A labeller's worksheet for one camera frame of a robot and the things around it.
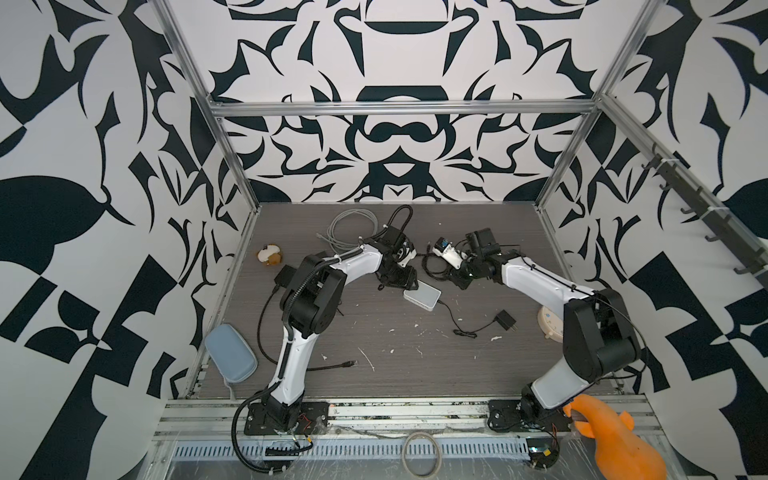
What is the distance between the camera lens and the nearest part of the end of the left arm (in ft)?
2.71

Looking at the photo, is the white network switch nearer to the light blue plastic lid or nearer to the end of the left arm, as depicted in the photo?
the end of the left arm

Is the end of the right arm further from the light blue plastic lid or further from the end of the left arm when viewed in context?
the light blue plastic lid

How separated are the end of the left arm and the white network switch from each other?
4 centimetres

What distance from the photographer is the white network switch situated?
939 mm

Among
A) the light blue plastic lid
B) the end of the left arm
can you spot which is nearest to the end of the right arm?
the end of the left arm

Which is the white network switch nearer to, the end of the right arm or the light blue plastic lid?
the end of the right arm
